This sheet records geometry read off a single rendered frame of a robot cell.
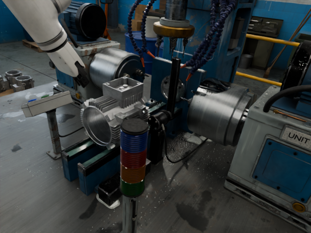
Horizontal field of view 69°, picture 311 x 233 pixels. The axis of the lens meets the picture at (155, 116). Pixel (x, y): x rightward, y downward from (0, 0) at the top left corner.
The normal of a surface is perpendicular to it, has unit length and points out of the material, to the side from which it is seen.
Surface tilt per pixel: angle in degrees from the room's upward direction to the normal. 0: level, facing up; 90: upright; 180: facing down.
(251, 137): 90
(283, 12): 90
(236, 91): 17
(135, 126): 0
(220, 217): 0
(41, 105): 65
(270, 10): 90
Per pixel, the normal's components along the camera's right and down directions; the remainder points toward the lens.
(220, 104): -0.42, -0.27
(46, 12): 0.90, 0.18
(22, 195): 0.07, -0.86
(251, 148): -0.61, 0.35
